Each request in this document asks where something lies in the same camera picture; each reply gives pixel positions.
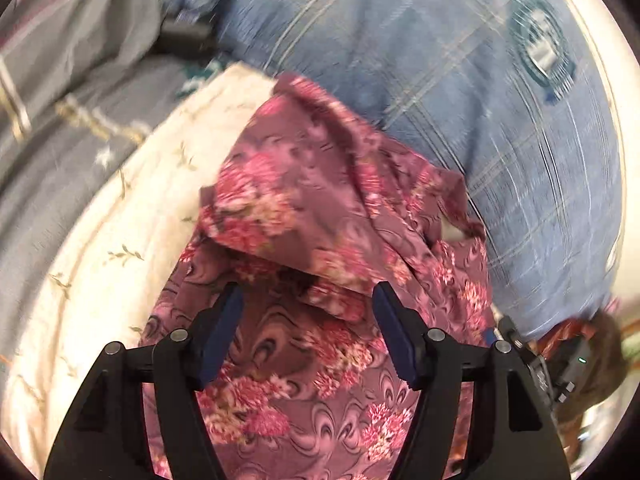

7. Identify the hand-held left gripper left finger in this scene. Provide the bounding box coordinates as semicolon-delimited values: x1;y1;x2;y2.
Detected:
44;282;245;480

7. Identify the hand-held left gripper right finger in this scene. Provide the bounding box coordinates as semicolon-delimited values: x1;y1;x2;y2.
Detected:
372;281;572;480

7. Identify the pink floral garment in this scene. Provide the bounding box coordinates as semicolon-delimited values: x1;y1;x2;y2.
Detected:
140;72;502;480

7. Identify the brown patterned cloth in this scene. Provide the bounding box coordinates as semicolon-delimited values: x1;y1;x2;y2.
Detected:
531;300;632;461

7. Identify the cream leaf-print cloth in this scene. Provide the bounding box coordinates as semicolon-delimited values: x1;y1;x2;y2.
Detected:
0;62;281;477

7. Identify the grey patterned quilt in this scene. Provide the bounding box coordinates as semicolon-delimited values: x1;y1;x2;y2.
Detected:
0;0;226;361

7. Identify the blue plaid quilt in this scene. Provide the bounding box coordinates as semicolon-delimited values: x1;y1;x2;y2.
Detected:
165;0;626;342

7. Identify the black object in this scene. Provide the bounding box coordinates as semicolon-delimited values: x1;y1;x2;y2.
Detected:
159;17;217;57

